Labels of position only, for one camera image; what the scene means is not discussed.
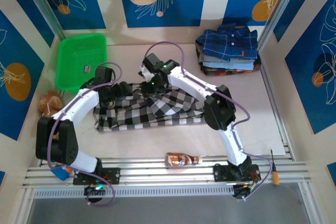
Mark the black white checked shirt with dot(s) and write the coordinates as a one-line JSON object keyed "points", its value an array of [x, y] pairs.
{"points": [[162, 108]]}

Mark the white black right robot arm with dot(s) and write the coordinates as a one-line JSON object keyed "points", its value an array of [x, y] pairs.
{"points": [[194, 85]]}

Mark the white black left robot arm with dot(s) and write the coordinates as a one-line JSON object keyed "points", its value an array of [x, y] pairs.
{"points": [[78, 103]]}

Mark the small card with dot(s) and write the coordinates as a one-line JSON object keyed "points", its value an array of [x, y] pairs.
{"points": [[87, 68]]}

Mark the grey folded shirt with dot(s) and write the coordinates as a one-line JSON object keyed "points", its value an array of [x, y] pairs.
{"points": [[210, 58]]}

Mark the green plastic basket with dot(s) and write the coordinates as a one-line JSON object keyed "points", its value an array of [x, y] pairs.
{"points": [[76, 51]]}

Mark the brown teddy bear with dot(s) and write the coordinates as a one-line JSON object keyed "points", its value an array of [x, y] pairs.
{"points": [[52, 103]]}

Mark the light blue folded shirt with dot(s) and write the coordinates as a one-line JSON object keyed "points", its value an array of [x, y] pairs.
{"points": [[228, 65]]}

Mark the navy blue plaid folded shirt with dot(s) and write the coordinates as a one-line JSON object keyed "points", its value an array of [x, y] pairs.
{"points": [[225, 43]]}

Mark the brown drink bottle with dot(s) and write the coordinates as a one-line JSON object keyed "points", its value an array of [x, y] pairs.
{"points": [[178, 159]]}

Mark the blue orange block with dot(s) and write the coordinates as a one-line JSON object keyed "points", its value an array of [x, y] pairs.
{"points": [[60, 173]]}

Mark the black controller board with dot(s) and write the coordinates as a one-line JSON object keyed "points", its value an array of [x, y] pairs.
{"points": [[242, 191], [93, 190]]}

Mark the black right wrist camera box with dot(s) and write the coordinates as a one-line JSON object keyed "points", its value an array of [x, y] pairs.
{"points": [[152, 62]]}

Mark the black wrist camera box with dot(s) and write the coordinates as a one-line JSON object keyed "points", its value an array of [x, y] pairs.
{"points": [[152, 62], [103, 74]]}

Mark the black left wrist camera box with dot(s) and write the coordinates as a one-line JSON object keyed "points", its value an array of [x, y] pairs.
{"points": [[103, 74]]}

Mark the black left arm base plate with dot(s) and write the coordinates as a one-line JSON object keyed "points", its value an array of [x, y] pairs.
{"points": [[113, 175]]}

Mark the aluminium rail frame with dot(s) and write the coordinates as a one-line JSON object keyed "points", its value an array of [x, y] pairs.
{"points": [[157, 175]]}

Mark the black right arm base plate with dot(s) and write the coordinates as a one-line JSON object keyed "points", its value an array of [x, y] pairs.
{"points": [[221, 174]]}

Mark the aluminium frame post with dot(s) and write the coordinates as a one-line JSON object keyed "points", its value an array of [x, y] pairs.
{"points": [[42, 6], [278, 11]]}

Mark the aluminium side rail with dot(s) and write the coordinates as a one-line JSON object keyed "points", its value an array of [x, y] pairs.
{"points": [[278, 108]]}

